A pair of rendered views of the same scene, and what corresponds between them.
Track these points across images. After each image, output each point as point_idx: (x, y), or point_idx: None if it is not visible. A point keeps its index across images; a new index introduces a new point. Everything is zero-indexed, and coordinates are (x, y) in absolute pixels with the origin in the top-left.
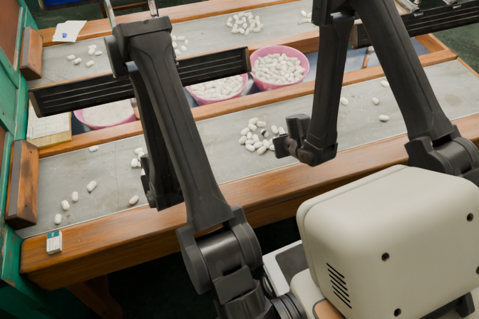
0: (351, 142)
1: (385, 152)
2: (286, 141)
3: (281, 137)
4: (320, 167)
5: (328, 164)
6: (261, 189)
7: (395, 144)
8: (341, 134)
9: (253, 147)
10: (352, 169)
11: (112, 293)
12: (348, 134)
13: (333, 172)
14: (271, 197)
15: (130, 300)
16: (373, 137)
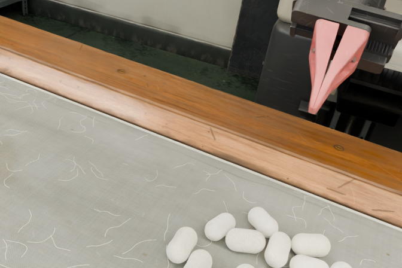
0: (58, 109)
1: (61, 51)
2: None
3: (380, 9)
4: (212, 109)
5: (189, 103)
6: (390, 164)
7: (20, 44)
8: (43, 130)
9: (338, 263)
10: (157, 75)
11: None
12: (34, 119)
13: (200, 92)
14: (376, 144)
15: None
16: (5, 85)
